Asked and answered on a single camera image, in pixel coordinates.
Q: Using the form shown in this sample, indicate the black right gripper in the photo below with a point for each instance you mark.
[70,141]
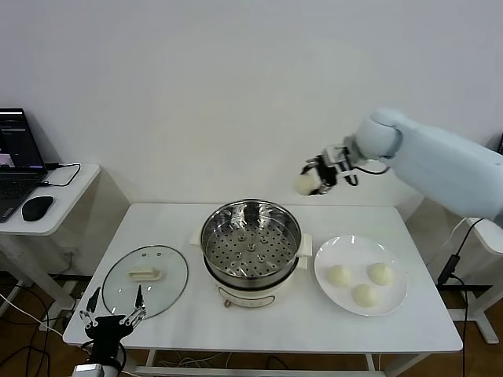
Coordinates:
[329,173]

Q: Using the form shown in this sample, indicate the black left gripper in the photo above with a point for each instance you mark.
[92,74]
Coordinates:
[106,331]

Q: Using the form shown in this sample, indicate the white steamed baozi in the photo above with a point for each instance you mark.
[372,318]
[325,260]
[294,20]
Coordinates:
[305,184]
[340,275]
[380,273]
[366,295]

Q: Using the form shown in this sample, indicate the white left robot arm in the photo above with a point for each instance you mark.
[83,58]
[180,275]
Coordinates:
[98,369]

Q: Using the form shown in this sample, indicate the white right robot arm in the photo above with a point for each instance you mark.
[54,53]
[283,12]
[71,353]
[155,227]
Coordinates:
[432,157]

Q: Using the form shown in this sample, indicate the stainless steel steamer basket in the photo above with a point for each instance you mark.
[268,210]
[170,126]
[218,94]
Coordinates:
[251,243]

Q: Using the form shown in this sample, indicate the white round plate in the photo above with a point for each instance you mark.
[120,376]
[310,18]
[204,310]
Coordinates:
[353,251]

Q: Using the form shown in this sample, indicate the white side table with mouse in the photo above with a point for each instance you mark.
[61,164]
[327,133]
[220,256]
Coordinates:
[67,204]

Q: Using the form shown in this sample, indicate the black computer mouse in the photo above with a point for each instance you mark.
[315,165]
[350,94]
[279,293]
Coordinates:
[37,208]

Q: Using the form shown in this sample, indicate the cream electric cooker base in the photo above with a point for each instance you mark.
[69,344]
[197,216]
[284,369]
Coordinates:
[251,292]

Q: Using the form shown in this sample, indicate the black laptop with mouse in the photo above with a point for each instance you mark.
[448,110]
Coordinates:
[15,188]

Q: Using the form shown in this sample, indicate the white side table with label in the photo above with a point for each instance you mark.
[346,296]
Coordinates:
[491,243]

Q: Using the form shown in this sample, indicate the black laptop without mouse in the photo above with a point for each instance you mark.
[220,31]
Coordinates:
[501,145]

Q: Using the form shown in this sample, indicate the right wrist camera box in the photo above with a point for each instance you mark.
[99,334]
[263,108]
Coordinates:
[337,155]

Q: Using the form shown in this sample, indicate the white table frame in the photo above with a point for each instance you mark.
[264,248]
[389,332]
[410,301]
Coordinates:
[275,371]

